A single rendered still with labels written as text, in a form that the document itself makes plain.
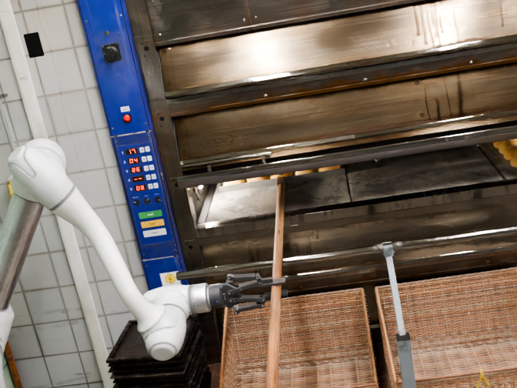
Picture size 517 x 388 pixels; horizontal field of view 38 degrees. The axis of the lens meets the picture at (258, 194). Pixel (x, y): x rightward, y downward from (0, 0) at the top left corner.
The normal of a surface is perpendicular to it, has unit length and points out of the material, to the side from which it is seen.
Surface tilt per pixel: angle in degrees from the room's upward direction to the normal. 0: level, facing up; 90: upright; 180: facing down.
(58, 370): 90
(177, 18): 90
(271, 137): 69
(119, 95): 90
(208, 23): 88
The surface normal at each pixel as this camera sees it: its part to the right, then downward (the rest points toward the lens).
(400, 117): -0.11, 0.00
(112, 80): -0.05, 0.34
